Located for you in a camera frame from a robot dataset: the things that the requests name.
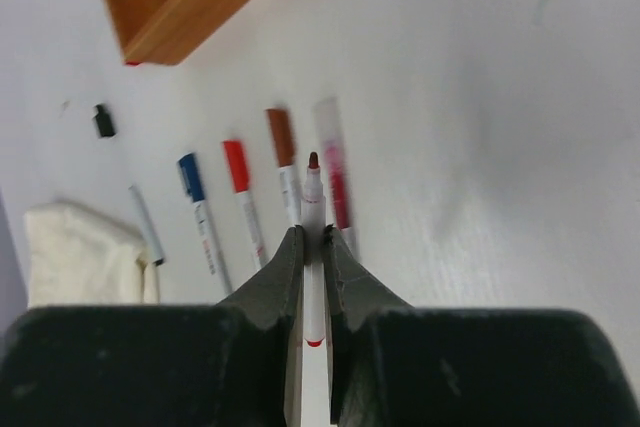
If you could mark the white marker black end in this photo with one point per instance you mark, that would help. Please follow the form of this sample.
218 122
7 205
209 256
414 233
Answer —
156 253

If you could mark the white marker red end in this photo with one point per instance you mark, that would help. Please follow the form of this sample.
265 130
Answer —
247 207

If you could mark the clear plastic pen cap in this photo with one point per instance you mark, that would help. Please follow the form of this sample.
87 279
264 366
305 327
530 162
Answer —
327 121

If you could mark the black pen cap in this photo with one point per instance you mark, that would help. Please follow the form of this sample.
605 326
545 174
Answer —
103 122

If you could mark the thin white pen red end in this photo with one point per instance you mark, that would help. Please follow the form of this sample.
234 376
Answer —
313 210

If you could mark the large red pen cap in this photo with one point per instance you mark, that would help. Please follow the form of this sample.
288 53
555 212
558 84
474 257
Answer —
237 164

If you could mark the blue pen cap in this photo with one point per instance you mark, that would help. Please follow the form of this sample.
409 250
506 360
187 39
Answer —
190 177

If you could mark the white pen brown end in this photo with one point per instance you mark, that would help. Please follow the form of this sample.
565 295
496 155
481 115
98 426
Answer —
290 188

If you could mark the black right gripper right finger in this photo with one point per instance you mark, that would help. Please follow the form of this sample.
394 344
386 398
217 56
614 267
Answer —
394 364

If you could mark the brown pen cap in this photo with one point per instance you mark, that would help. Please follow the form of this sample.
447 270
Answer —
282 136

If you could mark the cream folded cloth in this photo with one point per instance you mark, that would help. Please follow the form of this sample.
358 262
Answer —
81 257

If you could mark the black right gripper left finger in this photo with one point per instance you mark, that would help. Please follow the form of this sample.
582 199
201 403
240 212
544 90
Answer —
221 364

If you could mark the white marker blue end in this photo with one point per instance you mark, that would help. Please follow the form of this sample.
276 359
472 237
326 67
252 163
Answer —
211 246

